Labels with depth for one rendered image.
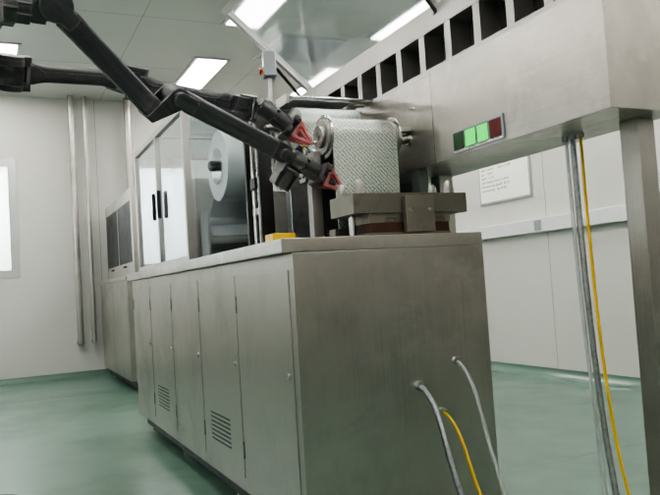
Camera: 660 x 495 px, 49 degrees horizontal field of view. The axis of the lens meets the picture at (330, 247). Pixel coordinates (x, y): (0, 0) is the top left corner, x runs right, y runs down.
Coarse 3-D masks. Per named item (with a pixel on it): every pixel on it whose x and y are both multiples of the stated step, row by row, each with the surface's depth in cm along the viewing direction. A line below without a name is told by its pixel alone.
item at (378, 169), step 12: (336, 156) 232; (348, 156) 234; (360, 156) 236; (372, 156) 238; (384, 156) 240; (396, 156) 242; (336, 168) 232; (348, 168) 234; (360, 168) 236; (372, 168) 238; (384, 168) 240; (396, 168) 241; (348, 180) 234; (360, 180) 236; (372, 180) 237; (384, 180) 239; (396, 180) 241; (348, 192) 233
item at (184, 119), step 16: (160, 128) 356; (144, 144) 393; (160, 208) 363; (192, 208) 316; (160, 224) 368; (192, 224) 316; (160, 240) 367; (192, 240) 315; (160, 256) 367; (192, 256) 315
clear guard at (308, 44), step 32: (256, 0) 300; (288, 0) 287; (320, 0) 275; (352, 0) 264; (384, 0) 253; (416, 0) 244; (256, 32) 321; (288, 32) 306; (320, 32) 292; (352, 32) 280; (384, 32) 268; (288, 64) 328; (320, 64) 312
